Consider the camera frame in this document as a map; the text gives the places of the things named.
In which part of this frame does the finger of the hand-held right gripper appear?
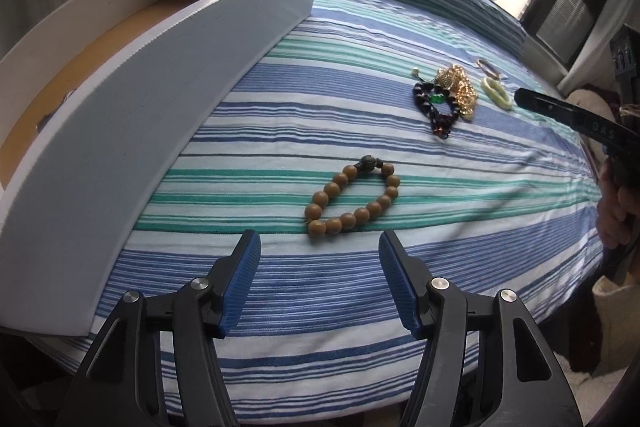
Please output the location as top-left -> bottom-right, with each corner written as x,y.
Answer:
515,87 -> 633,148

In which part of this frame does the white cardboard box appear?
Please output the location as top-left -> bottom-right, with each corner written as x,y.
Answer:
0,0 -> 325,338

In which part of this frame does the dark bead bracelet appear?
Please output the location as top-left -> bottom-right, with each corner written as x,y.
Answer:
412,81 -> 462,140

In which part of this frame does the striped blue green blanket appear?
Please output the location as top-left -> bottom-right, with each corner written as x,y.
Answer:
65,0 -> 608,427

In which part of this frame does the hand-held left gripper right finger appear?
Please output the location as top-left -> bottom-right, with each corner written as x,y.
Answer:
378,230 -> 586,427

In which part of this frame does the gold bead necklace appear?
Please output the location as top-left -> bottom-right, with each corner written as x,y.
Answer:
447,64 -> 480,122

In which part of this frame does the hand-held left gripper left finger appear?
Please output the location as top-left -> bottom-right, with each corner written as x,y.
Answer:
52,230 -> 262,427

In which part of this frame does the person's right hand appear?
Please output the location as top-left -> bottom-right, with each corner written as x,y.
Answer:
596,159 -> 640,250

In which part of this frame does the light brown wooden bead bracelet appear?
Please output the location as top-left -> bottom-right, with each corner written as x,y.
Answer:
304,155 -> 401,235

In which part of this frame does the pale jade bangle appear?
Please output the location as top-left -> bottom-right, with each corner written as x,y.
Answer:
481,77 -> 514,112

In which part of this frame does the thin gold bangle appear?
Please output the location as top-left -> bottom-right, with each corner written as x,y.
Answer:
477,58 -> 502,80

